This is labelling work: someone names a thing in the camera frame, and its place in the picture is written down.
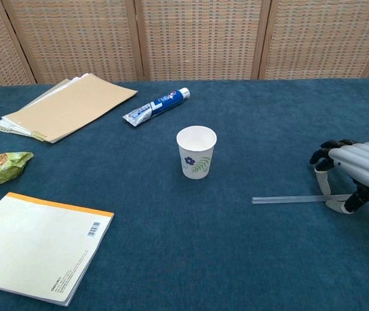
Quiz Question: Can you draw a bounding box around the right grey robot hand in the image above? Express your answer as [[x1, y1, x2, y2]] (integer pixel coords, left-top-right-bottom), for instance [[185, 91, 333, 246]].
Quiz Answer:
[[309, 139, 369, 214]]

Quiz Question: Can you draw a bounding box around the transparent plastic straw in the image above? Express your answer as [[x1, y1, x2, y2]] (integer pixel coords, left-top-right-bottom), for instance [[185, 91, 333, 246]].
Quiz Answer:
[[251, 193, 355, 205]]

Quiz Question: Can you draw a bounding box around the white floral paper cup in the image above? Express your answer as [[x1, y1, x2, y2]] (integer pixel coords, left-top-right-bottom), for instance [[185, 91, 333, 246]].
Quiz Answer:
[[176, 126, 218, 180]]

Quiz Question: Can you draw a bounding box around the teal tablecloth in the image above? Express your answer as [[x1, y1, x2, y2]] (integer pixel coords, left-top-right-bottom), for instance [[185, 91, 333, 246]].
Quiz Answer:
[[0, 76, 369, 311]]

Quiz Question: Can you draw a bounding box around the blue white toothpaste tube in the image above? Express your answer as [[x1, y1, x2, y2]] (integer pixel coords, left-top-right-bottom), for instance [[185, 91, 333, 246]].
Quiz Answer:
[[122, 87, 191, 129]]

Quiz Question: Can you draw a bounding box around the woven rattan folding screen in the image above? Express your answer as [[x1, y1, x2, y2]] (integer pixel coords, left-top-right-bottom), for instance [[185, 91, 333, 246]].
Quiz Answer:
[[0, 0, 369, 95]]

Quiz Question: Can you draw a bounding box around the brown kraft paper envelope stack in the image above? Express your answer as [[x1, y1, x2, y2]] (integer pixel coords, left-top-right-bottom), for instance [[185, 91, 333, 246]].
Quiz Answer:
[[0, 73, 139, 144]]

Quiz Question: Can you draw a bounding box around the cream notebook with orange spine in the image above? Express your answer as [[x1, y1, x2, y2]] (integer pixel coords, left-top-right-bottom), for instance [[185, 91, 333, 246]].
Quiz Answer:
[[0, 191, 115, 307]]

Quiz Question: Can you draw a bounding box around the green snack bag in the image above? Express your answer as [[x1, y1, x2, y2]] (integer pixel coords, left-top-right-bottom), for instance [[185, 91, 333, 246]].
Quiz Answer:
[[0, 151, 34, 187]]

